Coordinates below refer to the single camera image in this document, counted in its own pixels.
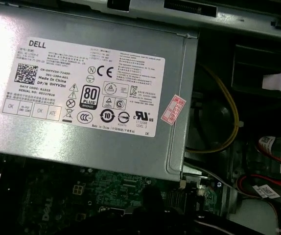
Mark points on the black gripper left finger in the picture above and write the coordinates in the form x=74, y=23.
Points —
x=130, y=222

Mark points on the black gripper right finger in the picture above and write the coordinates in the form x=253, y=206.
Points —
x=174, y=224

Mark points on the green Dell motherboard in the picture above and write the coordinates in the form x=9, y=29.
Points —
x=111, y=181

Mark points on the white four pin socket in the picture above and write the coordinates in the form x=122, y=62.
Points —
x=78, y=189

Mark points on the grey power supply unit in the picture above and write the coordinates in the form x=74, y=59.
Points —
x=81, y=144

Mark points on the red inspection sticker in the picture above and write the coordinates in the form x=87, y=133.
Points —
x=173, y=110

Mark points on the white paper sticker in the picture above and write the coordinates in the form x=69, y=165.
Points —
x=272, y=81

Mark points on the black open PC case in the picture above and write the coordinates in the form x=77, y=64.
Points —
x=228, y=19

